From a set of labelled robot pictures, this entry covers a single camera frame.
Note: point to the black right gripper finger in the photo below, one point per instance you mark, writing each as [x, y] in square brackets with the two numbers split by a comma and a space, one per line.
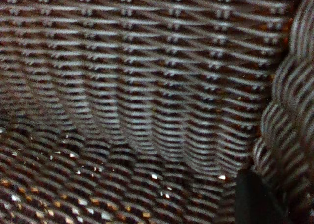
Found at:
[255, 202]

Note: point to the dark brown wicker basket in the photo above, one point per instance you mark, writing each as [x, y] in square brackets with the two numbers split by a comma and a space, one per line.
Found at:
[147, 86]

